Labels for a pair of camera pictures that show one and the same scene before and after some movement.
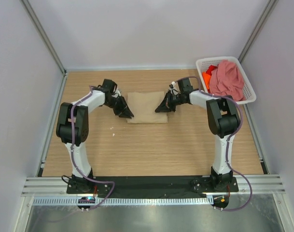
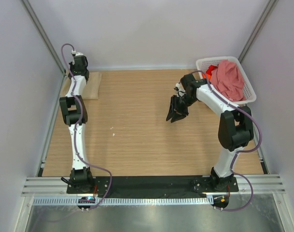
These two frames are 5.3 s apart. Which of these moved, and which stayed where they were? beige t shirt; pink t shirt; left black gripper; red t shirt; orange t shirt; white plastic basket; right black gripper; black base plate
Moved: left black gripper; right black gripper; beige t shirt
Stayed: black base plate; pink t shirt; red t shirt; white plastic basket; orange t shirt
